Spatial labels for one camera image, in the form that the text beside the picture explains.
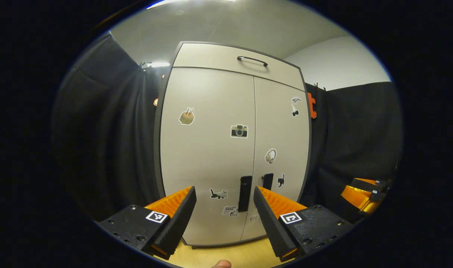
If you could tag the white door with camera sticker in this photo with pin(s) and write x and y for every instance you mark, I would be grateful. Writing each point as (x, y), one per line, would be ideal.
(204, 156)

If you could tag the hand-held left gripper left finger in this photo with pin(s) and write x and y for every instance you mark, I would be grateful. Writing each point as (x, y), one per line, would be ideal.
(180, 223)

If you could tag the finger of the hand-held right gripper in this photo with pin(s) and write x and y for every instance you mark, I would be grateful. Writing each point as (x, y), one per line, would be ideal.
(357, 197)
(364, 183)

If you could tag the black backdrop cloth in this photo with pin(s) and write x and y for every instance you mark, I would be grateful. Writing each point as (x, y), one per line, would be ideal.
(107, 141)
(353, 130)

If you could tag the white cabinet drawer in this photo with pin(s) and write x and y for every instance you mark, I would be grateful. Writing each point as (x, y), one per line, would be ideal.
(211, 56)

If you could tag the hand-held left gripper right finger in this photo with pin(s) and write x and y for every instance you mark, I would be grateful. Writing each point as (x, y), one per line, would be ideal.
(271, 227)

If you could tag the white shoe cabinet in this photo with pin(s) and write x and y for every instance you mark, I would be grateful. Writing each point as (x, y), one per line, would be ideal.
(157, 149)

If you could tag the white door with headphones sticker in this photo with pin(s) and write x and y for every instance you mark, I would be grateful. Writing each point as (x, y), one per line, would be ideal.
(282, 130)

